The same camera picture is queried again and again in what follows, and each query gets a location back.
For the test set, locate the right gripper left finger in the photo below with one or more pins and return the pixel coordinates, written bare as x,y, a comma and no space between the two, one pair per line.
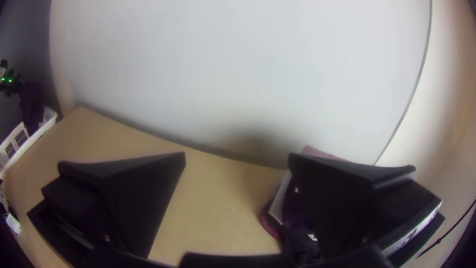
137,193

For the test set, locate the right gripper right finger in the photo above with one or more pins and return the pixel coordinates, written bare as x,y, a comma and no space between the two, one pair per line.
342,201

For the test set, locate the dark t-shirt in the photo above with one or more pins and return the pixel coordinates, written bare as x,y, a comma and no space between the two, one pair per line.
31,104

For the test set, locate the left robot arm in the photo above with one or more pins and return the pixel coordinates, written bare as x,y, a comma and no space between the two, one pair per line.
9,83

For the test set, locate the pile of folded clothes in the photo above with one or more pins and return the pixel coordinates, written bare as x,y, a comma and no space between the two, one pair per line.
293,208

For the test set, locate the white laundry basket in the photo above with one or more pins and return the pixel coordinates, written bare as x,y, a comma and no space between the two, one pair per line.
48,119

